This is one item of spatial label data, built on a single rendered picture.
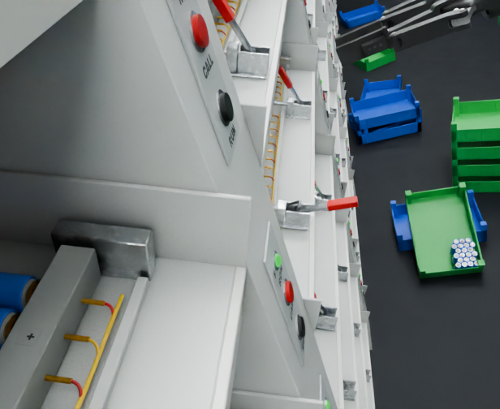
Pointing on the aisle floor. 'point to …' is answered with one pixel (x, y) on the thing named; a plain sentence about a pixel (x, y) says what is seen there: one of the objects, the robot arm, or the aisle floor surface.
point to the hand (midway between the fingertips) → (359, 43)
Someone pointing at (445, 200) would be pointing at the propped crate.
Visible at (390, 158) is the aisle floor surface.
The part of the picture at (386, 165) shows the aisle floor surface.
